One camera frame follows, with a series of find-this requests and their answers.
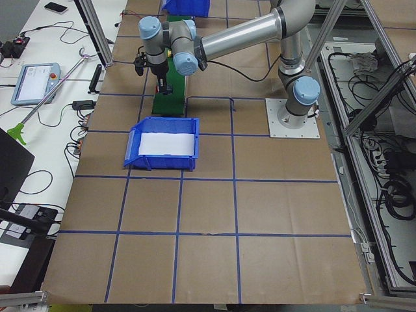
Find teach pendant tablet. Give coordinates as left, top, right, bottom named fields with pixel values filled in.
left=10, top=62, right=61, bottom=106

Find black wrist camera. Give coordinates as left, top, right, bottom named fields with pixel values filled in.
left=133, top=53, right=148, bottom=77

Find green conveyor belt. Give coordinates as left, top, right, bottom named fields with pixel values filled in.
left=151, top=14, right=196, bottom=118

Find black power adapter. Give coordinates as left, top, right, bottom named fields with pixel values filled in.
left=71, top=100, right=96, bottom=111

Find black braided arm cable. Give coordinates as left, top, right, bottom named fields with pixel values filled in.
left=207, top=55, right=282, bottom=83

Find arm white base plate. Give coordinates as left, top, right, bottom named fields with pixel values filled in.
left=265, top=98, right=320, bottom=139

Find aluminium frame post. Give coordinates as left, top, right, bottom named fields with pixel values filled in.
left=74, top=0, right=114, bottom=68

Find green handled reacher grabber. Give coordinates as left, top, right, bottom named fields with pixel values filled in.
left=7, top=47, right=91, bottom=145

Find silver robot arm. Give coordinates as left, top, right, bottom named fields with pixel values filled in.
left=133, top=1, right=315, bottom=117

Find blue empty bin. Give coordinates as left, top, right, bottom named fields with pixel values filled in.
left=162, top=0, right=211, bottom=17

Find red black conveyor wires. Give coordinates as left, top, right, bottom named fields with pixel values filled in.
left=115, top=9, right=165, bottom=29

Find blue bin with buttons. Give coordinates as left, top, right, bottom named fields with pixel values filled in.
left=123, top=117, right=200, bottom=171

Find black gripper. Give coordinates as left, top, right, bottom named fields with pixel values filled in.
left=151, top=61, right=173, bottom=96

